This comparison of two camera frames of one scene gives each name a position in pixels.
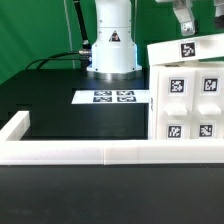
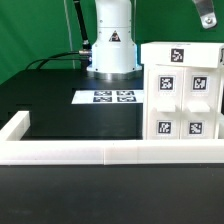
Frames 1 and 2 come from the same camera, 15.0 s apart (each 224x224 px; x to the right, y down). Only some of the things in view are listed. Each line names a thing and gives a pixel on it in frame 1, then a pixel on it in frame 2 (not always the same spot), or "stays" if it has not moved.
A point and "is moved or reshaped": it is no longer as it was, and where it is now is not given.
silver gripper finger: [184, 12] to [207, 13]
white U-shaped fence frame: [17, 152] stays
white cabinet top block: [198, 48] is moved or reshaped
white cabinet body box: [186, 101] stays
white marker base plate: [111, 97] stays
